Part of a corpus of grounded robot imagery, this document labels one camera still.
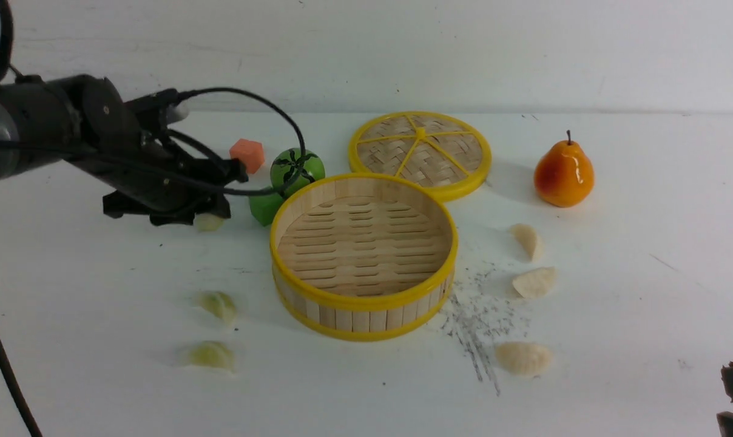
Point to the orange foam cube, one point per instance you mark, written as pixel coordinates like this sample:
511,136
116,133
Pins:
250,153

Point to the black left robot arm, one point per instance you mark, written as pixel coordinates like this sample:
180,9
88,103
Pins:
38,124

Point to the green dumpling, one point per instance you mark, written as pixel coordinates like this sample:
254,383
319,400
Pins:
218,304
211,354
207,222

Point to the orange toy pear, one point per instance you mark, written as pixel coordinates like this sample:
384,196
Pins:
564,176

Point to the woven bamboo steamer lid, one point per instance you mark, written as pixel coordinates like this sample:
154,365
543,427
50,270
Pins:
447,157

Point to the white dumpling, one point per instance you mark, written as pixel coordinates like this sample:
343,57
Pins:
536,283
529,239
524,358

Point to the yellow-rimmed bamboo steamer tray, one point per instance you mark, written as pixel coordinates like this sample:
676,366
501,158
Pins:
363,257

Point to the green striped watermelon ball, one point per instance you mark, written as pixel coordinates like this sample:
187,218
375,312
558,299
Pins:
293,170

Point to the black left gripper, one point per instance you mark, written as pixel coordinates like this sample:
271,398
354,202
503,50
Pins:
152,168

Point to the green foam cube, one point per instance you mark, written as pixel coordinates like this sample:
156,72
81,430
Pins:
264,207

